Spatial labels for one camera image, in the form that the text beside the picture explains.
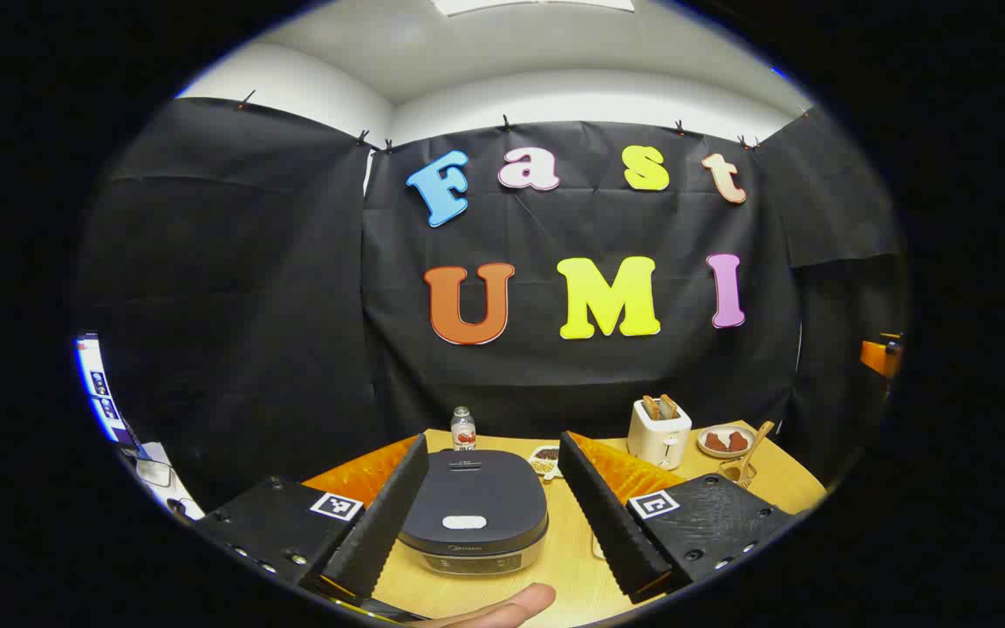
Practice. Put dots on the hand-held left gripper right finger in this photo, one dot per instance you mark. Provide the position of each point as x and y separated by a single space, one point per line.
607 523

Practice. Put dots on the black backdrop cloth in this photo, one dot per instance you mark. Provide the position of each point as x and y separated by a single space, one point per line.
293 305

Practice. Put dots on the wooden spoon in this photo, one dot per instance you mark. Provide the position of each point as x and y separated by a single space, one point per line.
760 440

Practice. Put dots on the white divided bean dish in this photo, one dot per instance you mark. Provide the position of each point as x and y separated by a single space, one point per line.
544 460

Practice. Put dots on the toast bread slice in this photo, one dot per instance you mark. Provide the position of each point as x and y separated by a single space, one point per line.
650 407
669 406

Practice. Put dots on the white side desk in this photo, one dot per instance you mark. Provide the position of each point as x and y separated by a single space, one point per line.
173 488

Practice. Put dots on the brown meat piece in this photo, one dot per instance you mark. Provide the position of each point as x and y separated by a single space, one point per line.
737 441
715 442

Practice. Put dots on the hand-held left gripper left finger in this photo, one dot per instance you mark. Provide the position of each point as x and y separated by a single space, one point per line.
380 523

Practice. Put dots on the white round plate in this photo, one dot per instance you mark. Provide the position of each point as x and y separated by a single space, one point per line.
716 453

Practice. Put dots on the small white box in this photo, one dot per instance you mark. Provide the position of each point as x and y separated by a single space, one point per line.
153 472

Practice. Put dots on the computer monitor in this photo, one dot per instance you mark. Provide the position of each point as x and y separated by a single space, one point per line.
97 384

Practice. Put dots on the small clear drink bottle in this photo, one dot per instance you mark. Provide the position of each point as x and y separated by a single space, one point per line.
463 432

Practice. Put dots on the black and silver rice cooker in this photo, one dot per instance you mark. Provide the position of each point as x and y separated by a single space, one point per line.
476 497

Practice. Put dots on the white toaster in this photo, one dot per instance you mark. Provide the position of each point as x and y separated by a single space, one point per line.
658 440

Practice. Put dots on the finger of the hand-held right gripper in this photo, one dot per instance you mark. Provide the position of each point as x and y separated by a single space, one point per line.
876 358

